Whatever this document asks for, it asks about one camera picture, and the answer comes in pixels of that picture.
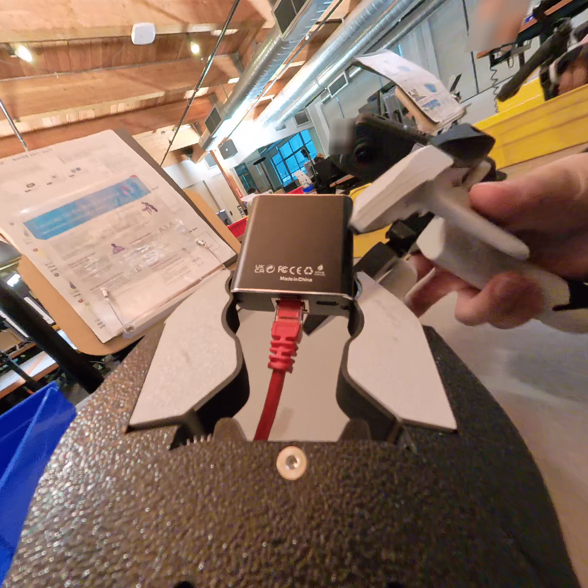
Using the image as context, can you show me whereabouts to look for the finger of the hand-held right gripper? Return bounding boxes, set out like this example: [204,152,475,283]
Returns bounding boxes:
[348,145,461,233]
[374,257,435,307]

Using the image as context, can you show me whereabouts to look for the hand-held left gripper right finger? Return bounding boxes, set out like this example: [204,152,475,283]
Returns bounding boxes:
[337,272,458,444]

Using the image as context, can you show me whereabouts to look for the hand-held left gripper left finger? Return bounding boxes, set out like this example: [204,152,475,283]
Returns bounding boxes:
[128,271,250,438]

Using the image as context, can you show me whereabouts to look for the red network cable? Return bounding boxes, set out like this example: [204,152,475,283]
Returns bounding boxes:
[253,298,305,442]

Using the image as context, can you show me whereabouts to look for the black network splitter box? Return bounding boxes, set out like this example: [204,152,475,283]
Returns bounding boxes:
[230,194,355,313]

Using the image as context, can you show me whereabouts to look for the grey desk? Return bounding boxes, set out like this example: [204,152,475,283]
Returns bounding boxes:
[236,257,588,588]

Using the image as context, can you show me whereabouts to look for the person's right hand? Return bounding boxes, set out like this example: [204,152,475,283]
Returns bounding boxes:
[406,153,588,329]

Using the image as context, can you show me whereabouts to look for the instruction sheet document stand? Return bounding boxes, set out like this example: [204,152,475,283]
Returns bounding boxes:
[0,129,242,356]
[354,50,469,127]

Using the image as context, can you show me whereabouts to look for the black metal pole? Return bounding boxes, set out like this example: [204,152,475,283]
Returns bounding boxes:
[0,271,105,394]

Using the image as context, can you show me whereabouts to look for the blue plastic bin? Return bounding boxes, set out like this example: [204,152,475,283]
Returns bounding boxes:
[0,380,76,570]

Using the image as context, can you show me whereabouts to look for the silver ventilation duct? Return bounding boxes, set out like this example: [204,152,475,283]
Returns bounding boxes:
[202,0,368,148]

